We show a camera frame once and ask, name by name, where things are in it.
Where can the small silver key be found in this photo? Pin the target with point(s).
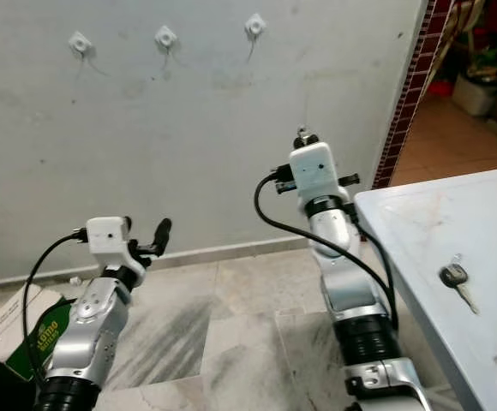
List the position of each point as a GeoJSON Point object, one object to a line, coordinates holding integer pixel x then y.
{"type": "Point", "coordinates": [303, 131]}

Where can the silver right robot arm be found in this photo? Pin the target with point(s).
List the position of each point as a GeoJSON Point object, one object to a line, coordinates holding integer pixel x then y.
{"type": "Point", "coordinates": [351, 274]}

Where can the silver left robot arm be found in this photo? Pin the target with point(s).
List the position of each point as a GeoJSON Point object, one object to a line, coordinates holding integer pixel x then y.
{"type": "Point", "coordinates": [90, 330]}

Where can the small silver object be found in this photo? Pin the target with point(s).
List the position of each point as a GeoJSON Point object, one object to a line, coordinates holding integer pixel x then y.
{"type": "Point", "coordinates": [74, 280]}

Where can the white plastic square table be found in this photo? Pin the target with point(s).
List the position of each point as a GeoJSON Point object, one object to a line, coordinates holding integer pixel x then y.
{"type": "Point", "coordinates": [437, 223]}

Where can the white plastic container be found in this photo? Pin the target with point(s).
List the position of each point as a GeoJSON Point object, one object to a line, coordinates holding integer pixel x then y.
{"type": "Point", "coordinates": [478, 94]}

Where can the key with black head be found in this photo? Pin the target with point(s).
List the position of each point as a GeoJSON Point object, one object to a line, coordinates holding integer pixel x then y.
{"type": "Point", "coordinates": [452, 276]}

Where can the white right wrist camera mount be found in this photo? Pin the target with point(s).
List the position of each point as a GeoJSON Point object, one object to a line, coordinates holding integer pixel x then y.
{"type": "Point", "coordinates": [313, 171]}

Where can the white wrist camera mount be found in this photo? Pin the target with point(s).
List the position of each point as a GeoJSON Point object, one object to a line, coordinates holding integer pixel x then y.
{"type": "Point", "coordinates": [105, 238]}
{"type": "Point", "coordinates": [313, 171]}

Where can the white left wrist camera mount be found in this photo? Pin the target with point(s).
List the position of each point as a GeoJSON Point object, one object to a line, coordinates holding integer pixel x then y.
{"type": "Point", "coordinates": [105, 238]}

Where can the white adhesive wall hook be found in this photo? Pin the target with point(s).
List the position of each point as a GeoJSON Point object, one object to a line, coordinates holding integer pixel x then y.
{"type": "Point", "coordinates": [165, 37]}
{"type": "Point", "coordinates": [254, 26]}
{"type": "Point", "coordinates": [80, 43]}

